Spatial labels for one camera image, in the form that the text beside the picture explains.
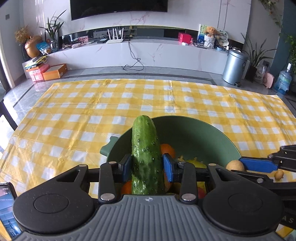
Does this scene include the white marble television cabinet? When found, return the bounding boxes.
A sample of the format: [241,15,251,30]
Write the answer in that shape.
[22,38,234,80]

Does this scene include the hanging vine plant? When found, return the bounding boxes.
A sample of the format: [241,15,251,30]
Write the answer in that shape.
[261,0,296,70]

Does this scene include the large blue water bottle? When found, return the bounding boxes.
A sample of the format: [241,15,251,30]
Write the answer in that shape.
[274,63,293,95]

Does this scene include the green cucumber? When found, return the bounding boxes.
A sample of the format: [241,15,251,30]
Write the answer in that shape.
[131,115,166,195]

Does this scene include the red box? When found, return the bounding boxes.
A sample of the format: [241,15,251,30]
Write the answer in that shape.
[178,32,193,43]

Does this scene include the white plastic bag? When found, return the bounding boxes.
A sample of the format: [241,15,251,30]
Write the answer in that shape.
[254,66,267,84]

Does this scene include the round paper fan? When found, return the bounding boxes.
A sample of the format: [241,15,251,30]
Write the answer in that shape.
[216,29,230,47]

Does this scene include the green bowl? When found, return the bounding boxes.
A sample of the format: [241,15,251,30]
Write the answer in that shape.
[100,115,241,195]

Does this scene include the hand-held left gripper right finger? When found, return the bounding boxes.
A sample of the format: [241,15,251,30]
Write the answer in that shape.
[163,154,249,202]

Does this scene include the pink pig-shaped container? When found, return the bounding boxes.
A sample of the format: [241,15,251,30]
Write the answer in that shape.
[262,72,275,89]

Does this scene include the blue snack packet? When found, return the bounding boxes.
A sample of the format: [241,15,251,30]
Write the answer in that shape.
[36,41,52,55]

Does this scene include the dark wooden chair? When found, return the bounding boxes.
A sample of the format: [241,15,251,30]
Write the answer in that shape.
[0,98,18,131]

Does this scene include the yellow-green apple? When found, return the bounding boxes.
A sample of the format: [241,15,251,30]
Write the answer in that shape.
[186,157,208,169]

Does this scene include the black smartphone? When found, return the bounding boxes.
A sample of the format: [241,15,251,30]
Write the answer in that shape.
[0,182,23,241]

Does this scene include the yellow checked tablecloth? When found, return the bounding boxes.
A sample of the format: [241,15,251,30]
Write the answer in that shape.
[0,78,296,241]

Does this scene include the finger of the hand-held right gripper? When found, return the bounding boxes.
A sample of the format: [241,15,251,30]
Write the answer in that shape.
[231,170,296,190]
[239,145,296,173]

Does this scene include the white router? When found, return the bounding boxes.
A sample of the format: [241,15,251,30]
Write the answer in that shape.
[105,27,130,44]

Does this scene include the tall long-leaf potted plant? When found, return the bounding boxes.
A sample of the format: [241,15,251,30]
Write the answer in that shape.
[240,32,274,82]

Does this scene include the tan round potato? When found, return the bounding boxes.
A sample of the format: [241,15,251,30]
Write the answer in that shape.
[226,160,246,172]

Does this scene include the green leafy potted plant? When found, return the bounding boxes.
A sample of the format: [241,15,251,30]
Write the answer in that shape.
[39,10,67,53]

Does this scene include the large orange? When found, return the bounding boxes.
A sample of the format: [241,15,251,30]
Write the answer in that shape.
[159,143,176,161]

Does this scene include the brown teddy bear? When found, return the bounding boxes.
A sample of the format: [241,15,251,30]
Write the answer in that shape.
[203,26,219,49]

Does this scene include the silver pedal trash can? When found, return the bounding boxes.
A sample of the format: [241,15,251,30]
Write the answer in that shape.
[222,49,249,86]

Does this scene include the blue picture frame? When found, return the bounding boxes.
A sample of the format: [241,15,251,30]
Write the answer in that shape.
[197,24,209,46]

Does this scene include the wall-mounted black television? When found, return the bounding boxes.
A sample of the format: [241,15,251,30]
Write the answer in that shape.
[70,0,169,21]

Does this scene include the small mandarin orange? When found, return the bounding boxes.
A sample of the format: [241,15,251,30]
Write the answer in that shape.
[121,180,134,195]

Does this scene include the pile of papers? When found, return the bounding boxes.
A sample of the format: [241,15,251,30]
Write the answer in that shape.
[24,55,48,70]

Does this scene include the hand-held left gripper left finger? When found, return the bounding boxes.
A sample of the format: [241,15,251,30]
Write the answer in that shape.
[55,154,132,202]

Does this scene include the orange cardboard box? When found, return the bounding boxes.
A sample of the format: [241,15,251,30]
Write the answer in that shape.
[42,63,68,81]

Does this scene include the golden acorn-shaped vase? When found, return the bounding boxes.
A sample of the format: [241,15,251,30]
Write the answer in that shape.
[24,35,43,58]

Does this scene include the black cable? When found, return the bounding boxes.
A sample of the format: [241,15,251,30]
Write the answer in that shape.
[122,39,145,70]

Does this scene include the dried yellow flowers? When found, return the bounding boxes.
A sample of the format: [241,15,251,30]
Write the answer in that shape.
[15,25,31,45]

